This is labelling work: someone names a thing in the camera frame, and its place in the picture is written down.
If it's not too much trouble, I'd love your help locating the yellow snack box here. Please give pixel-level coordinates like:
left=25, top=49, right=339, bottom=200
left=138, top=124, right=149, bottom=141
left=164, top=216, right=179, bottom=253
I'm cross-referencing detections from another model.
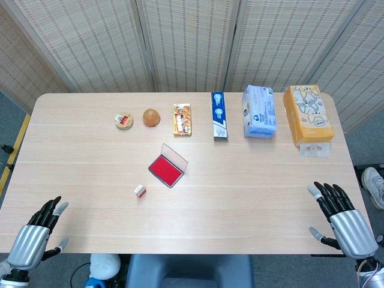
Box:
left=172, top=103, right=193, bottom=138

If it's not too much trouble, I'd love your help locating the blue grey robot torso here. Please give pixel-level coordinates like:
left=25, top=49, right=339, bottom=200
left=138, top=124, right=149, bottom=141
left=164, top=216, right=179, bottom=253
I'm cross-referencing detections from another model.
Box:
left=124, top=254, right=255, bottom=288

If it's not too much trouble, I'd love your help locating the light blue tissue pack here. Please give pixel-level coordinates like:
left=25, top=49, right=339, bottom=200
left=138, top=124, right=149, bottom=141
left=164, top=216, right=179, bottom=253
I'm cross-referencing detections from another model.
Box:
left=242, top=84, right=278, bottom=139

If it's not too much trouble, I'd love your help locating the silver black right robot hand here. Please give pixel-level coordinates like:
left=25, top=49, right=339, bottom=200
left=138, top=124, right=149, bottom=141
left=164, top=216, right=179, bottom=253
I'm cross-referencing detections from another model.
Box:
left=306, top=181, right=379, bottom=259

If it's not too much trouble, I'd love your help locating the woven folding screen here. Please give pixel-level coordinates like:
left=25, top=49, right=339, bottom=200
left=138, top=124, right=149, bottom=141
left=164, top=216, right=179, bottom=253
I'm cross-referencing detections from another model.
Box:
left=0, top=0, right=384, bottom=133

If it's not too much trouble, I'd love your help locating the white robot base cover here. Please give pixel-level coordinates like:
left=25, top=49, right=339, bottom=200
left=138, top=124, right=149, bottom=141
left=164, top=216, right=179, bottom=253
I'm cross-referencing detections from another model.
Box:
left=89, top=254, right=121, bottom=281

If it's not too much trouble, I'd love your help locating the brown bun in wrapper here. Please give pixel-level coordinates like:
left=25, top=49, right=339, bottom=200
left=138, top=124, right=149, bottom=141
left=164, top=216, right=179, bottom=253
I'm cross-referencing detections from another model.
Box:
left=142, top=107, right=161, bottom=129

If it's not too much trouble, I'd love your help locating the yellow cartoon tissue pack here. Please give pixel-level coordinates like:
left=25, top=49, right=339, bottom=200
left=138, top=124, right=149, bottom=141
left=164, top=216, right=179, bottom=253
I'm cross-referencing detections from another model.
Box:
left=283, top=83, right=335, bottom=148

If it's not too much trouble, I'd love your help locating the grey sneaker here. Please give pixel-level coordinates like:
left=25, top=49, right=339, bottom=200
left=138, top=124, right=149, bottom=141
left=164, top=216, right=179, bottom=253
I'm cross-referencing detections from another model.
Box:
left=361, top=166, right=384, bottom=210

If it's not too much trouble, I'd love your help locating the blue white toothpaste box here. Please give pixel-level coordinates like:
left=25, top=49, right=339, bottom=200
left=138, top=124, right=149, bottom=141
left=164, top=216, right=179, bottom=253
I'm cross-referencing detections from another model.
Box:
left=211, top=91, right=230, bottom=142

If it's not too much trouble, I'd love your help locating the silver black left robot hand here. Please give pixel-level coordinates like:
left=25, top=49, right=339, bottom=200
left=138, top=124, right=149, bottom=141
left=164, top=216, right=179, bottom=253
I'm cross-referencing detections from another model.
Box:
left=7, top=196, right=70, bottom=271

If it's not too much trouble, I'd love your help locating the red ink pad clear lid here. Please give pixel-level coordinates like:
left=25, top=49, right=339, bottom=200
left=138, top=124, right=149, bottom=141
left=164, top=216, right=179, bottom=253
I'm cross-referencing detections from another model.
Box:
left=148, top=143, right=189, bottom=189

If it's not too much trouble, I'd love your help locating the yellow floor tape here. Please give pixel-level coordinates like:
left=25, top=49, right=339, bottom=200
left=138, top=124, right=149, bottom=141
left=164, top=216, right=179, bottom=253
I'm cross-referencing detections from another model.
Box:
left=0, top=113, right=31, bottom=193

